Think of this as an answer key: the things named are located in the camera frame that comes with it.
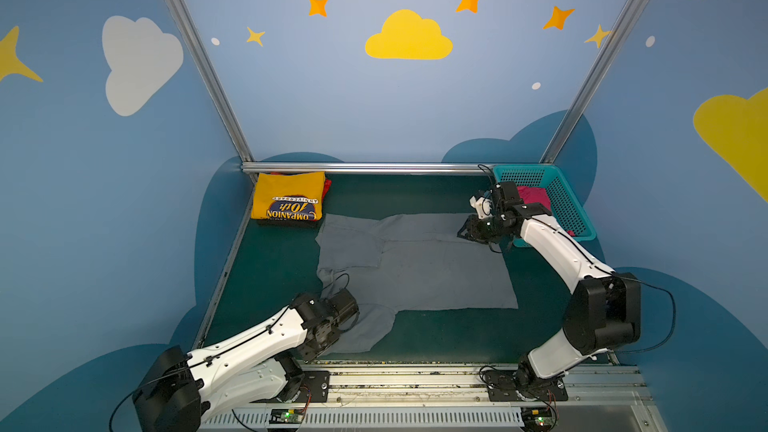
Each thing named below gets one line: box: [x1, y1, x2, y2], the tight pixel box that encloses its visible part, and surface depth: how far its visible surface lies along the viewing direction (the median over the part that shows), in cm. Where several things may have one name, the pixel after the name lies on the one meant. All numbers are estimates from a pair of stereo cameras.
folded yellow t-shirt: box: [250, 171, 325, 221], surface depth 106 cm
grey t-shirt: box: [316, 213, 519, 355], surface depth 100 cm
